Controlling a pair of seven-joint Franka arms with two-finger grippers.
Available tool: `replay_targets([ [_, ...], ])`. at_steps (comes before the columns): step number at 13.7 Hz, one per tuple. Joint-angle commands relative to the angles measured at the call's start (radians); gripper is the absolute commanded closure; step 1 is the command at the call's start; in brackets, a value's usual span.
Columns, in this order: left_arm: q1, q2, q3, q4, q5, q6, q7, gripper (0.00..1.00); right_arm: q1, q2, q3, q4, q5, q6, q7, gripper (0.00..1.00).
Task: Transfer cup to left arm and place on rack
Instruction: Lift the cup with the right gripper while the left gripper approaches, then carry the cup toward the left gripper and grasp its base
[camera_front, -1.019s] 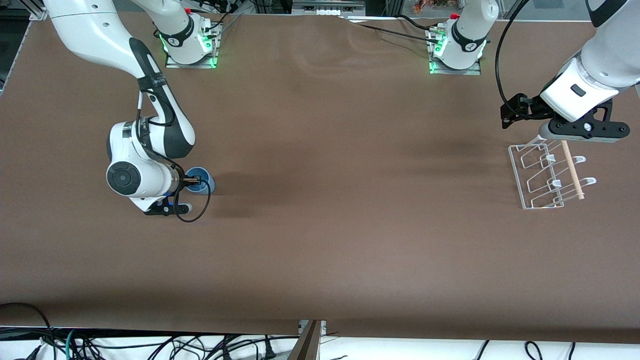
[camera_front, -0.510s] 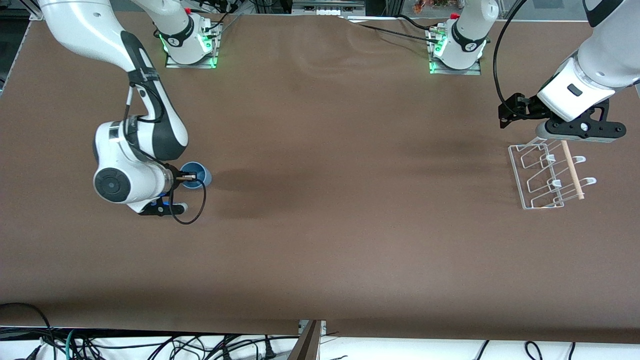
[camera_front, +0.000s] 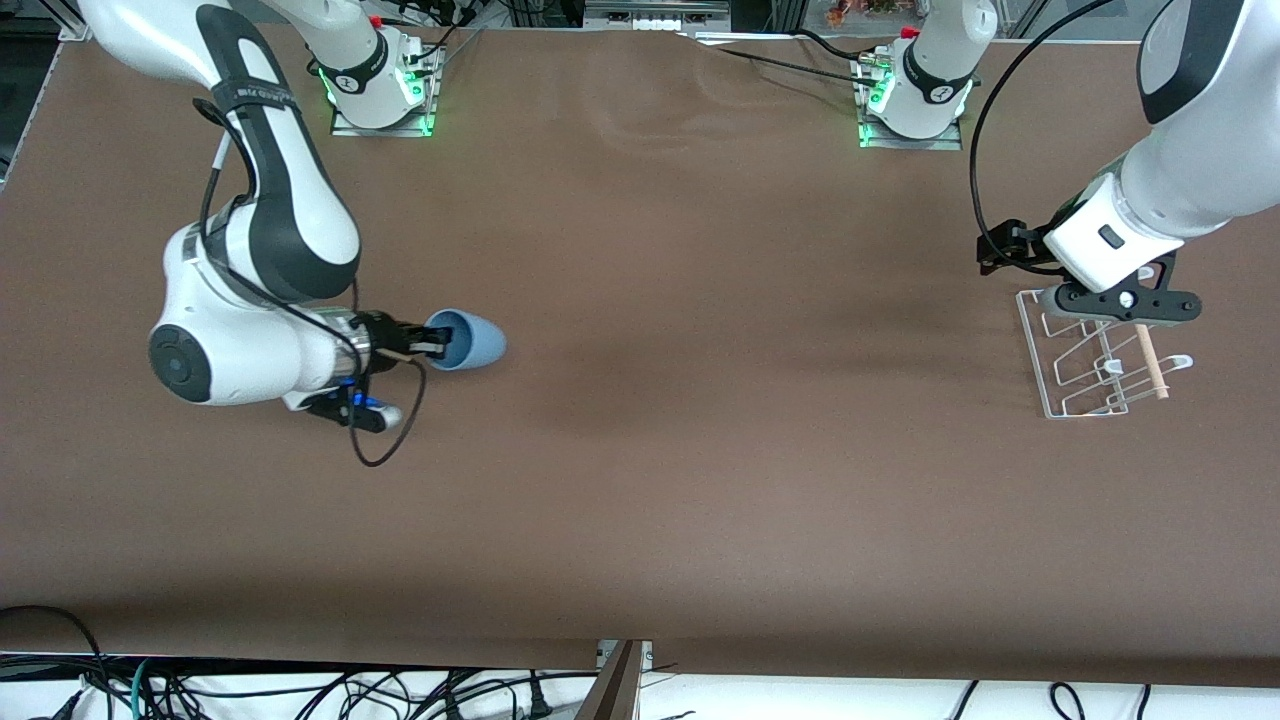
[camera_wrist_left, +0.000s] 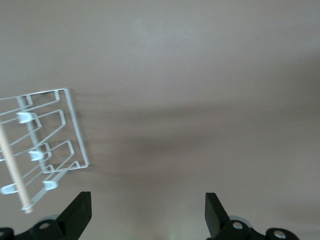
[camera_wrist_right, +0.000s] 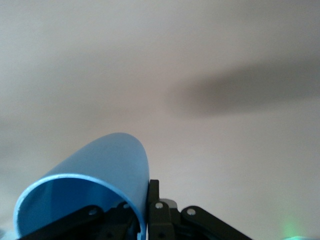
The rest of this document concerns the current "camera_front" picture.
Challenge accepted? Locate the blue plastic cup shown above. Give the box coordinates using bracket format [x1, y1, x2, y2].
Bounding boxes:
[425, 309, 508, 372]

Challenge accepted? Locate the brown table cover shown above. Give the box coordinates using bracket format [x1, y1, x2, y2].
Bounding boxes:
[0, 20, 1280, 691]

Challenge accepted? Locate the brown table support beam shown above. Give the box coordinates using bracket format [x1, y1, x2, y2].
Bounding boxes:
[572, 640, 653, 720]

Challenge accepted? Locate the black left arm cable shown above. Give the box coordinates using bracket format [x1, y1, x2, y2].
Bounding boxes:
[967, 0, 1117, 267]

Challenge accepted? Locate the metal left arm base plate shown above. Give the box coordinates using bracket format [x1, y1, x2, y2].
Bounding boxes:
[857, 55, 964, 151]

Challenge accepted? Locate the white wire cup rack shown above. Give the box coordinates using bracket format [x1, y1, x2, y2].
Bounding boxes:
[1016, 288, 1195, 420]

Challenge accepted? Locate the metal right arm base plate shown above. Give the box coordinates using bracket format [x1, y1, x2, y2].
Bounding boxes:
[330, 45, 438, 138]

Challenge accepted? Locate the short black cable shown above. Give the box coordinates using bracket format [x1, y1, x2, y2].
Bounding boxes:
[795, 27, 881, 63]

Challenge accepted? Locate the long black cable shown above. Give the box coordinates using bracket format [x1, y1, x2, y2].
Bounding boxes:
[690, 33, 881, 91]

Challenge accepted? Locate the black floor cable bundle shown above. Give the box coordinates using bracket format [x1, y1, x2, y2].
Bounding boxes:
[150, 668, 601, 720]

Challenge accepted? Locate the aluminium frame with sockets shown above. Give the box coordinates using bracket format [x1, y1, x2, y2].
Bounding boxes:
[582, 0, 733, 33]

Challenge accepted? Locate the black looped floor cable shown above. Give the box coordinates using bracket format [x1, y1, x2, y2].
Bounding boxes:
[0, 604, 109, 701]

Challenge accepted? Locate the teal floor cable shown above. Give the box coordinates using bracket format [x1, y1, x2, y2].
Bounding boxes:
[128, 657, 159, 720]

